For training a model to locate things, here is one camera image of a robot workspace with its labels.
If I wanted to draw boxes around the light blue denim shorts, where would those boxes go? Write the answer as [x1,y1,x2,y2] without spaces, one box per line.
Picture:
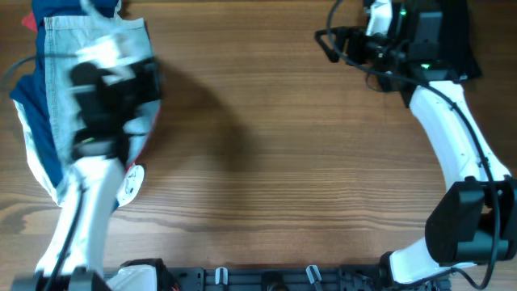
[44,15,161,165]

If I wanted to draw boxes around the white garment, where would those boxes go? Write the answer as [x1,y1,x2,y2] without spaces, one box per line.
[13,100,64,207]

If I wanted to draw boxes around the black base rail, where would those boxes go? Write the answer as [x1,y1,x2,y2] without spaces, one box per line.
[161,264,453,291]

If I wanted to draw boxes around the black folded garment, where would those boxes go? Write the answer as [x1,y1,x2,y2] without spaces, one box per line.
[437,0,482,80]

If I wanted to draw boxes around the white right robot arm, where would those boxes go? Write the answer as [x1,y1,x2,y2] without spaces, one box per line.
[314,27,516,289]

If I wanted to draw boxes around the dark blue shirt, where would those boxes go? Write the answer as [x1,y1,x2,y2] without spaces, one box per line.
[8,0,122,189]

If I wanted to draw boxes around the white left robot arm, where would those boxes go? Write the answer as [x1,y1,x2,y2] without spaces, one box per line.
[11,57,161,290]

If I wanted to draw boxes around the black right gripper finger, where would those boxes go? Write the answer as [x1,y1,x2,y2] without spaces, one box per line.
[314,27,343,40]
[318,39,342,63]

